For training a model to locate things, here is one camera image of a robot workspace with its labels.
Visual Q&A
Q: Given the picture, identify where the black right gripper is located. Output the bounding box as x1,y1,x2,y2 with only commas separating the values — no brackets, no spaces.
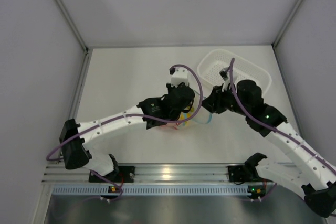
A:
200,83,250,116

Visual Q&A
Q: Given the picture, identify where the right aluminium frame post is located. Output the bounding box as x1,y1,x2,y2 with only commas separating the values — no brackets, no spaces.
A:
271,0,305,49

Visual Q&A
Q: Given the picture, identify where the white slotted cable duct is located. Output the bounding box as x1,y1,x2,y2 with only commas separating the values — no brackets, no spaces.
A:
52,185,251,196

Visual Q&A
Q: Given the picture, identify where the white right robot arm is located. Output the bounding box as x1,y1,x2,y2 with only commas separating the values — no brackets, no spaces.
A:
202,80,335,218

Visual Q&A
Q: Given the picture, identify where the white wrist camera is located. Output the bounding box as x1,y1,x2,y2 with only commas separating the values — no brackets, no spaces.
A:
170,67,189,87
219,67,238,92

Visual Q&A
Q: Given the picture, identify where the aluminium mounting rail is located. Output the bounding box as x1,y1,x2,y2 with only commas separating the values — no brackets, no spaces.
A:
41,163,232,184

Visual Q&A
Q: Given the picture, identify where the yellow fake banana bunch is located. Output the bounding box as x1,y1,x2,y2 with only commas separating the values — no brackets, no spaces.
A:
178,106,196,129

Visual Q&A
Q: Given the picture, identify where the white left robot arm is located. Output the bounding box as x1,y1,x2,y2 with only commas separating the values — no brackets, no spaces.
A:
59,83,195,182

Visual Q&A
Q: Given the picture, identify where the white perforated plastic basket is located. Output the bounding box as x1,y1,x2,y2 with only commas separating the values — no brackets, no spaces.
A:
197,48,272,95

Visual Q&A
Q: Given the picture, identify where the clear zip top bag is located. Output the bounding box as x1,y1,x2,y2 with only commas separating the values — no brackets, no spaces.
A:
157,89,213,132

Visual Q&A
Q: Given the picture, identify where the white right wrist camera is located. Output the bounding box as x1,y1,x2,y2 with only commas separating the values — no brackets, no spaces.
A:
219,67,238,92

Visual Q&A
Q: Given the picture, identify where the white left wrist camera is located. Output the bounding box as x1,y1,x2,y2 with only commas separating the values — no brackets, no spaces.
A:
170,67,189,87

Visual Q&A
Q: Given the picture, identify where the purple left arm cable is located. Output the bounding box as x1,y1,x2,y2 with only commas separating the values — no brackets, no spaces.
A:
46,63,203,162

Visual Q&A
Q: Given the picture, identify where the aluminium frame post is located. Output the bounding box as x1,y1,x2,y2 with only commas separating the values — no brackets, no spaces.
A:
39,0,90,53
271,0,305,49

